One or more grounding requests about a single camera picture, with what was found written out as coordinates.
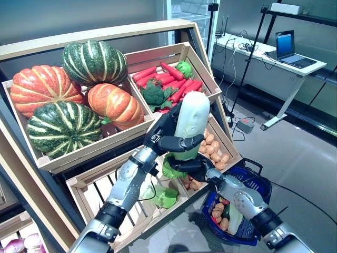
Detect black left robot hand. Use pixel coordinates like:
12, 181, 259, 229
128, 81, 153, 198
143, 102, 205, 157

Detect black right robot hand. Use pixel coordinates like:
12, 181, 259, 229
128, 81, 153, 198
167, 153, 216, 184

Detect napa cabbage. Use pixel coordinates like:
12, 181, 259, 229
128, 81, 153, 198
138, 181, 180, 209
227, 204, 244, 235
162, 91, 211, 180

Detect blue plastic shopping basket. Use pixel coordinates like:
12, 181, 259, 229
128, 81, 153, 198
202, 166, 273, 246

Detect dark green broccoli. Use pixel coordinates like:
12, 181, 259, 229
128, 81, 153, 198
139, 80, 179, 113

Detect red toy carrot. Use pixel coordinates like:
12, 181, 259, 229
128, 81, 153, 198
132, 66, 158, 82
161, 62, 184, 81
155, 73, 176, 85
135, 76, 156, 89
170, 79, 194, 102
184, 80, 203, 95

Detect wooden potato crate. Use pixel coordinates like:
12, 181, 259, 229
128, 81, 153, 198
181, 113, 243, 200

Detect small orange pumpkin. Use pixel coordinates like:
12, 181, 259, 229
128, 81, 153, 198
86, 83, 145, 131

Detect wooden pumpkin crate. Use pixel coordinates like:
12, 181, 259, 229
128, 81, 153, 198
2, 79, 156, 174

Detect grey box red button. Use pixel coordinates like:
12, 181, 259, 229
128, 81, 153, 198
236, 118, 255, 134

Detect light green lettuce head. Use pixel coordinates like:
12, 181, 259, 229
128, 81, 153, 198
175, 60, 193, 80

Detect wooden cabbage crate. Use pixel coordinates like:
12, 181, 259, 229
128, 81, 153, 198
65, 150, 209, 251

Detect wooden carrot crate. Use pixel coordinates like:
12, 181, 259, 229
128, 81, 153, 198
123, 41, 223, 114

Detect green striped pumpkin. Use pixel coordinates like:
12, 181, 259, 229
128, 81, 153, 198
61, 40, 128, 87
26, 101, 103, 159

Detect white desk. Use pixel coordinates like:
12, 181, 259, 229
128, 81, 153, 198
213, 33, 328, 131

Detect black router with antennas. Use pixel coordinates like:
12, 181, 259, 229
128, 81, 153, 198
215, 15, 230, 39

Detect light wooden display shelf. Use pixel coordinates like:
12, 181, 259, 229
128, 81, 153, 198
0, 18, 244, 253

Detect glass door fridge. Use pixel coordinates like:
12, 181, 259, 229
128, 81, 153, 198
163, 0, 221, 61

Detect large orange pumpkin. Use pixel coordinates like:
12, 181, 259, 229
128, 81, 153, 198
9, 65, 85, 119

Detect black tripod stand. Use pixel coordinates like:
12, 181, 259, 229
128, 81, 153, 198
226, 5, 268, 127
205, 3, 220, 57

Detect open grey laptop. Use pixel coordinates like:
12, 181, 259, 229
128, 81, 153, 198
265, 30, 318, 69

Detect white rectangular box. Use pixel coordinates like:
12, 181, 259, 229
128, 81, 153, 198
270, 2, 304, 15

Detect black metal rack shelf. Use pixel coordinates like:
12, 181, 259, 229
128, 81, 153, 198
263, 0, 337, 45

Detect black basket handle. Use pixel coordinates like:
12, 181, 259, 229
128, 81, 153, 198
243, 158, 263, 174

